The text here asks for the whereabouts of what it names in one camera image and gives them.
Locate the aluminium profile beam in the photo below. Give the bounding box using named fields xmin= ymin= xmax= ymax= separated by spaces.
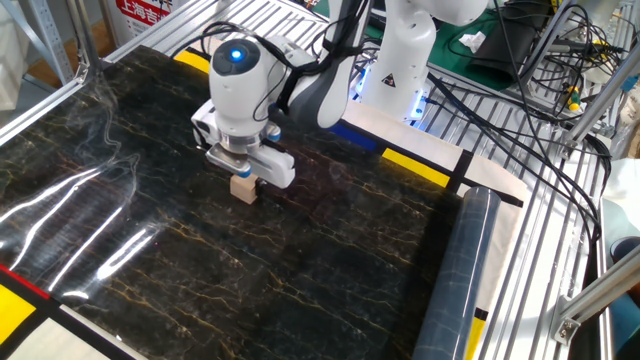
xmin=64 ymin=0 xmax=104 ymax=79
xmin=549 ymin=244 xmax=640 ymax=347
xmin=563 ymin=49 xmax=640 ymax=149
xmin=0 ymin=59 xmax=109 ymax=147
xmin=514 ymin=0 xmax=581 ymax=86

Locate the red white sign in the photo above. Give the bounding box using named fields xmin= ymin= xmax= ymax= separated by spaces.
xmin=107 ymin=0 xmax=175 ymax=47

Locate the black marble pattern sheet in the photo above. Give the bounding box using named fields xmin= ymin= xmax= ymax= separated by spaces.
xmin=0 ymin=44 xmax=502 ymax=360

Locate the teal bin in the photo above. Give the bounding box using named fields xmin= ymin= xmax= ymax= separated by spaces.
xmin=608 ymin=235 xmax=640 ymax=354

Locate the tangled black cable heap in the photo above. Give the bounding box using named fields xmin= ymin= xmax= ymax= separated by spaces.
xmin=519 ymin=0 xmax=626 ymax=109

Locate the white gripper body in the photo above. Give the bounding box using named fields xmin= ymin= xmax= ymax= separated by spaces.
xmin=190 ymin=98 xmax=297 ymax=190

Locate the perforated grey steel upright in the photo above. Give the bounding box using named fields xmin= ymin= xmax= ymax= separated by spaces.
xmin=19 ymin=0 xmax=76 ymax=85

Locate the thick black cable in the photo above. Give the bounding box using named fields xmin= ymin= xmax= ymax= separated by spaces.
xmin=424 ymin=72 xmax=614 ymax=301

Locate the crumpled white paper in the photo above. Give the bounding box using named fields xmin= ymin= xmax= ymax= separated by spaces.
xmin=458 ymin=30 xmax=488 ymax=54

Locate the black flat device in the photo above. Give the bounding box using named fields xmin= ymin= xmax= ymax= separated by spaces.
xmin=367 ymin=9 xmax=389 ymax=32

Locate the black pouch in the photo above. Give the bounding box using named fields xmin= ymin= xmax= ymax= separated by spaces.
xmin=468 ymin=2 xmax=554 ymax=84

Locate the small wooden cube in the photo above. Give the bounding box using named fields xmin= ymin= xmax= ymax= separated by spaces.
xmin=229 ymin=172 xmax=260 ymax=206

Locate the silver wrist camera blue end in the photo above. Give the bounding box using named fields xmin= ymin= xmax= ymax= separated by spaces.
xmin=204 ymin=143 xmax=254 ymax=180

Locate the black coiled cable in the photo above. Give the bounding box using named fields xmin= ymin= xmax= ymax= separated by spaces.
xmin=349 ymin=35 xmax=384 ymax=84

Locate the yellow green screwdriver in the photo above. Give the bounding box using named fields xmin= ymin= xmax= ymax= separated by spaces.
xmin=564 ymin=84 xmax=583 ymax=113

